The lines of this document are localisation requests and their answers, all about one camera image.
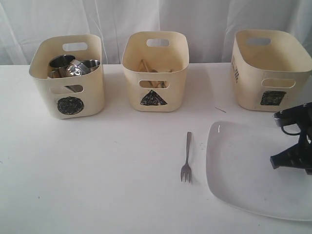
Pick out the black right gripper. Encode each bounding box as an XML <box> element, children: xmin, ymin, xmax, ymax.
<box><xmin>270</xmin><ymin>131</ymin><xmax>312</xmax><ymax>175</ymax></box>

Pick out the white square plate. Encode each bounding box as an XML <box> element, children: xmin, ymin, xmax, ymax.
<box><xmin>206</xmin><ymin>121</ymin><xmax>312</xmax><ymax>221</ymax></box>

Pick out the small steel fork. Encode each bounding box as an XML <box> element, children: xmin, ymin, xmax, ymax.
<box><xmin>180</xmin><ymin>132</ymin><xmax>192</xmax><ymax>183</ymax></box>

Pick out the steel cup with wire handle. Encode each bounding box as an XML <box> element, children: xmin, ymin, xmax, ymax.
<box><xmin>81</xmin><ymin>59</ymin><xmax>101</xmax><ymax>72</ymax></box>

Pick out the steel bowl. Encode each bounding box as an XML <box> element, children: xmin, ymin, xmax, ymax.
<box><xmin>65</xmin><ymin>59</ymin><xmax>91</xmax><ymax>93</ymax></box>

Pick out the steel cup without visible handle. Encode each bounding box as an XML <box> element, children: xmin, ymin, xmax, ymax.
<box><xmin>48</xmin><ymin>55</ymin><xmax>76</xmax><ymax>78</ymax></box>

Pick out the steel table knife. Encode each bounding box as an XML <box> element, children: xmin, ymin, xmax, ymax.
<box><xmin>150</xmin><ymin>80</ymin><xmax>167</xmax><ymax>88</ymax></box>

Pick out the cream bin with square mark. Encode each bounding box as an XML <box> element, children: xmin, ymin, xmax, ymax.
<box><xmin>230</xmin><ymin>29</ymin><xmax>312</xmax><ymax>112</ymax></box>

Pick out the white backdrop curtain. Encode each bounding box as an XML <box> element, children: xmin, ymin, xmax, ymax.
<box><xmin>0</xmin><ymin>0</ymin><xmax>312</xmax><ymax>65</ymax></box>

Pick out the cream bin with triangle mark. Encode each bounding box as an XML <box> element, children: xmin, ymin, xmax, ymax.
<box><xmin>122</xmin><ymin>31</ymin><xmax>189</xmax><ymax>112</ymax></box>

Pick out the cream bin with circle mark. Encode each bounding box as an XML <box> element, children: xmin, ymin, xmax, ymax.
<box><xmin>29</xmin><ymin>35</ymin><xmax>105</xmax><ymax>119</ymax></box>

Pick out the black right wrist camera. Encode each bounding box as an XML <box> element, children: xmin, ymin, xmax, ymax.
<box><xmin>273</xmin><ymin>102</ymin><xmax>312</xmax><ymax>139</ymax></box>

